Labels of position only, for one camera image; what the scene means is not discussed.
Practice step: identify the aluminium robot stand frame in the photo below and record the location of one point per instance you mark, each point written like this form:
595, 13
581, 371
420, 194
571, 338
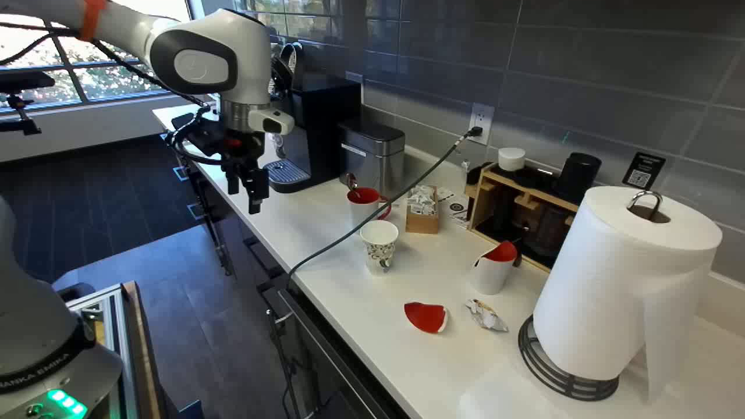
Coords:
107, 326

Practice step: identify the white mug red inside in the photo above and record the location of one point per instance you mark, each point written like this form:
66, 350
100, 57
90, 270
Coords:
364, 197

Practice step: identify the white paper towel roll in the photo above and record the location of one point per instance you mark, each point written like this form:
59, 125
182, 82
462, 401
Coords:
614, 294

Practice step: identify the red bowl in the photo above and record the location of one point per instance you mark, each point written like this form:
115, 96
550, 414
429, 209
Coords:
425, 318

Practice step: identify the crumpled foil wrapper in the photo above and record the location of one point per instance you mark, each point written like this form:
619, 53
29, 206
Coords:
488, 318

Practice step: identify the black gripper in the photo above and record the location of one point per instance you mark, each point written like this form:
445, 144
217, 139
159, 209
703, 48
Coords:
243, 154

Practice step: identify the broken white cup red inside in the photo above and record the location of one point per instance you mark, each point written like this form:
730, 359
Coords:
489, 275

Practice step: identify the silver metal box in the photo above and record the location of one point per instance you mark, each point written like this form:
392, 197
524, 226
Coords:
380, 154

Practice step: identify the black canister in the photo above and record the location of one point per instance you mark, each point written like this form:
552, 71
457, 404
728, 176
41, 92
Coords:
581, 176

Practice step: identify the patterned paper cup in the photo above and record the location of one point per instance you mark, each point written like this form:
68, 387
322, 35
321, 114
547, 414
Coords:
380, 248

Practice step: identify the black Keurig coffee machine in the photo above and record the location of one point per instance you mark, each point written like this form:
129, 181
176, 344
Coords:
328, 118

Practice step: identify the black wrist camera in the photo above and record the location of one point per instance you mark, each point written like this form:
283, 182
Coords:
198, 139

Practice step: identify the dark cabinet front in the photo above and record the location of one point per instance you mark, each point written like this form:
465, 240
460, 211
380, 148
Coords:
310, 364

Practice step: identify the black paper towel holder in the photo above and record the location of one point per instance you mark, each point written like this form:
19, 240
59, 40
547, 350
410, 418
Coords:
560, 376

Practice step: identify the white wall outlet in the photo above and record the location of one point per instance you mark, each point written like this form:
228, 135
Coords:
481, 118

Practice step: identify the black sign card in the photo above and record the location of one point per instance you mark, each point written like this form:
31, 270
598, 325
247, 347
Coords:
643, 170

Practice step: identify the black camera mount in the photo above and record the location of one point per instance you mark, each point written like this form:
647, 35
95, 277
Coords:
22, 82

